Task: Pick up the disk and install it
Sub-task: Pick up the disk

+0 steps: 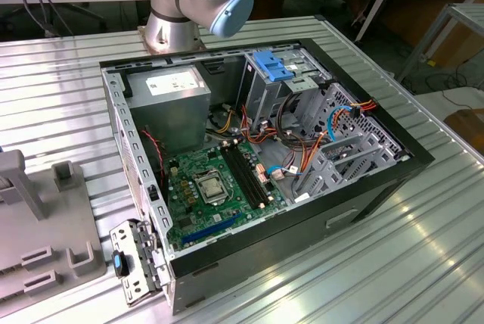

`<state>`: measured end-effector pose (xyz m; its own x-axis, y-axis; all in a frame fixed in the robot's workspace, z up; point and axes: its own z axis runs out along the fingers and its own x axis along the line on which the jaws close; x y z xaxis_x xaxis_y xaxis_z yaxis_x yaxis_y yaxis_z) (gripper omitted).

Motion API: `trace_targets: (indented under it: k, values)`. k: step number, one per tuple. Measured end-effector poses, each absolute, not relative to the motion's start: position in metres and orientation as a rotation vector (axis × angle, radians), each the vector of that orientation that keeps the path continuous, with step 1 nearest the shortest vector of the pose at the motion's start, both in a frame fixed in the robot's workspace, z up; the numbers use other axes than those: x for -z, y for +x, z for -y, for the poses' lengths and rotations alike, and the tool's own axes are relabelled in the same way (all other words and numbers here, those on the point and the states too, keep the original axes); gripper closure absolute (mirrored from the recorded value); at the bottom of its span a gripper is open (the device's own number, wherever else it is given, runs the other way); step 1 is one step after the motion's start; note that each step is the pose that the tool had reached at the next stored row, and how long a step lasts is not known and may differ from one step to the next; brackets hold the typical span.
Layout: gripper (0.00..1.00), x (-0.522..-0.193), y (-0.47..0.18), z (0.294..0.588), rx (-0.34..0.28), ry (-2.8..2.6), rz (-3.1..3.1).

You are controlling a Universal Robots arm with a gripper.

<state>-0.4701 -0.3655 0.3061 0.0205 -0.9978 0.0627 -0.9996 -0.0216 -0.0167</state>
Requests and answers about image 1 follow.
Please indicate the silver disk bay cage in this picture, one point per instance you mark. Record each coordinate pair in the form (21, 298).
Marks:
(325, 161)

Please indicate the black RAM slot bank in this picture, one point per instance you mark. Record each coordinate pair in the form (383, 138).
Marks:
(242, 172)

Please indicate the silver optical drive cage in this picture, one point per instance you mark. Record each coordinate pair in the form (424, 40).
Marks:
(261, 100)

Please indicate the silver CPU socket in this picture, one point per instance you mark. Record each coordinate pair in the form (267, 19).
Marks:
(211, 189)

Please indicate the grey Dell power supply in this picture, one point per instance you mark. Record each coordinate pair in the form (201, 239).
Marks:
(170, 119)

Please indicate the green motherboard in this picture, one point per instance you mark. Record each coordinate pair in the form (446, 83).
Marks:
(179, 203)

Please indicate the blue expansion slot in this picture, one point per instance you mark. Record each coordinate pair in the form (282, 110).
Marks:
(211, 229)

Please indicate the black open PC case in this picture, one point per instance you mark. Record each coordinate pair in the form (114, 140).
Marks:
(264, 248)

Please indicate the black latch with blue tab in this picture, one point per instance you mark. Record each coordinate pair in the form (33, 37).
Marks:
(119, 263)

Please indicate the grey parts rack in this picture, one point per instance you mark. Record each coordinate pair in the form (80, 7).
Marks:
(56, 218)

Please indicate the black slanted pole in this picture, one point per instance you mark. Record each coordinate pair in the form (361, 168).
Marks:
(383, 0)

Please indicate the brown cardboard box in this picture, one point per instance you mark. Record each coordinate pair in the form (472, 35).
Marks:
(469, 127)

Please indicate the blue drive bay bracket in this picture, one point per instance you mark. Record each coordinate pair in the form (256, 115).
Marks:
(270, 64)

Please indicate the silver slot retainer bracket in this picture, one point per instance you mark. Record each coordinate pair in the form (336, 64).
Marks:
(130, 290)

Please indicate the grey metal frame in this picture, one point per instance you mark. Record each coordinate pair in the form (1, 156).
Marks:
(423, 43)

